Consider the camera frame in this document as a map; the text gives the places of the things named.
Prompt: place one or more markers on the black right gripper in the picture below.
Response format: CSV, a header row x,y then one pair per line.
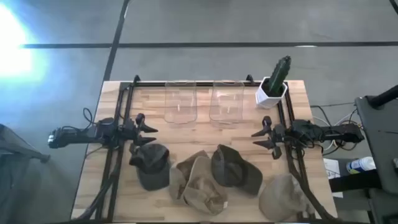
x,y
276,133

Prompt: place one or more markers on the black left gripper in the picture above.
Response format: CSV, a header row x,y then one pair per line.
x,y
134,132

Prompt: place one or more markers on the beige bucket hat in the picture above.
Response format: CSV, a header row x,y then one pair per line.
x,y
202,186

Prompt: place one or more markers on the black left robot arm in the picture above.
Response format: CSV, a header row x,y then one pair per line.
x,y
77,134

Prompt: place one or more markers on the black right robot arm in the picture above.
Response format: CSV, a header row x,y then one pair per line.
x,y
323,133

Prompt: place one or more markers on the dark olive baseball cap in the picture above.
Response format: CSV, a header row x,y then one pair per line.
x,y
233,171
152,165

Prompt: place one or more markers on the white hexagonal plant pot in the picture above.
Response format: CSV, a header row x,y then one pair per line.
x,y
265,99

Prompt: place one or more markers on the clear plastic container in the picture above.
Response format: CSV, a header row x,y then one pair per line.
x,y
180,102
226,104

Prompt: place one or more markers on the beige baseball cap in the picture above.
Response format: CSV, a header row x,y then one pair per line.
x,y
280,199

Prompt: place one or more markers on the green cactus plant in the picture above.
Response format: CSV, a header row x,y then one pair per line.
x,y
279,73

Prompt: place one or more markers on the white paper sheet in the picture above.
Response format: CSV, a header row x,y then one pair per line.
x,y
332,169

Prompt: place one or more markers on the white blue plastic bottle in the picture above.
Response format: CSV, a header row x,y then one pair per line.
x,y
360,165

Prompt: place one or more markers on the black equipment cart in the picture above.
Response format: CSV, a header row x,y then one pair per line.
x,y
384,140

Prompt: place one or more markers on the grey chair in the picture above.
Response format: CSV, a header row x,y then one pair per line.
x,y
15,174

